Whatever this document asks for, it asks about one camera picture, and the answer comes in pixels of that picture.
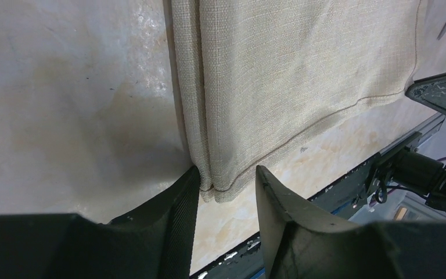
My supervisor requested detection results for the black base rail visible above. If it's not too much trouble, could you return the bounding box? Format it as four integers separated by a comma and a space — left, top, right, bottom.
190, 113, 446, 279

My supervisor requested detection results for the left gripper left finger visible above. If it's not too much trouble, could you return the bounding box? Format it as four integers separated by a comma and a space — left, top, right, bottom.
0, 167, 200, 278

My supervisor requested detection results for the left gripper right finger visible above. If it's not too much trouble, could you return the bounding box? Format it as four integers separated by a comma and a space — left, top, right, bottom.
256, 166, 446, 278

